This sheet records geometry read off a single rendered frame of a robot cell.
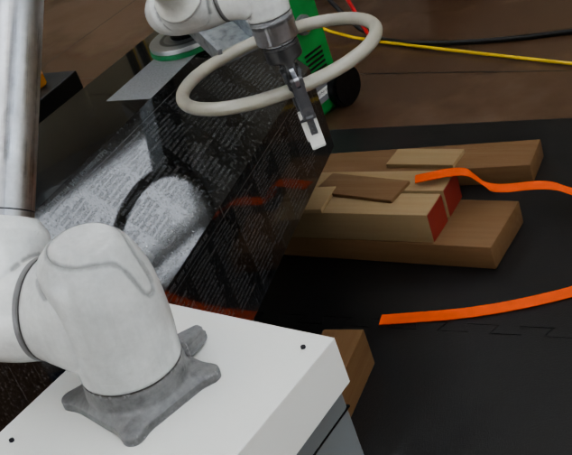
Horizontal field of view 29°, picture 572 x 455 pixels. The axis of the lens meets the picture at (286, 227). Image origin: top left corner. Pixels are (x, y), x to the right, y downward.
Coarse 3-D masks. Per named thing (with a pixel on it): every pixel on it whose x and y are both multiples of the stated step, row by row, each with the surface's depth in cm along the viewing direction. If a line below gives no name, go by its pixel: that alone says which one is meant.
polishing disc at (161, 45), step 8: (152, 40) 306; (160, 40) 304; (168, 40) 302; (184, 40) 298; (192, 40) 296; (152, 48) 300; (160, 48) 298; (168, 48) 296; (176, 48) 294; (184, 48) 292; (192, 48) 293
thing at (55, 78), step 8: (56, 72) 351; (64, 72) 348; (72, 72) 347; (48, 80) 346; (56, 80) 344; (64, 80) 343; (72, 80) 346; (48, 88) 340; (56, 88) 340; (64, 88) 343; (72, 88) 346; (80, 88) 349; (40, 96) 337; (48, 96) 337; (56, 96) 340; (64, 96) 343; (72, 96) 346; (40, 104) 334; (48, 104) 337; (56, 104) 340; (40, 112) 334; (48, 112) 337; (40, 120) 334
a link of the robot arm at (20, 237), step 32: (0, 0) 161; (32, 0) 164; (0, 32) 161; (32, 32) 163; (0, 64) 161; (32, 64) 163; (0, 96) 160; (32, 96) 163; (0, 128) 160; (32, 128) 163; (0, 160) 159; (32, 160) 163; (0, 192) 159; (32, 192) 163; (0, 224) 156; (32, 224) 160; (0, 256) 155; (32, 256) 158; (0, 288) 153; (0, 320) 152; (0, 352) 155
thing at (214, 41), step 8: (224, 24) 275; (232, 24) 274; (240, 24) 271; (248, 24) 266; (200, 32) 266; (208, 32) 273; (216, 32) 273; (224, 32) 272; (232, 32) 272; (240, 32) 271; (248, 32) 269; (200, 40) 268; (208, 40) 263; (216, 40) 271; (224, 40) 270; (232, 40) 269; (240, 40) 269; (208, 48) 265; (216, 48) 261; (224, 48) 268; (256, 48) 266; (240, 56) 264; (224, 64) 263
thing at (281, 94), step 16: (320, 16) 259; (336, 16) 256; (352, 16) 252; (368, 16) 245; (368, 32) 236; (240, 48) 263; (368, 48) 229; (208, 64) 258; (336, 64) 224; (352, 64) 226; (192, 80) 252; (304, 80) 222; (320, 80) 223; (176, 96) 244; (256, 96) 223; (272, 96) 222; (288, 96) 222; (192, 112) 234; (208, 112) 229; (224, 112) 227; (240, 112) 226
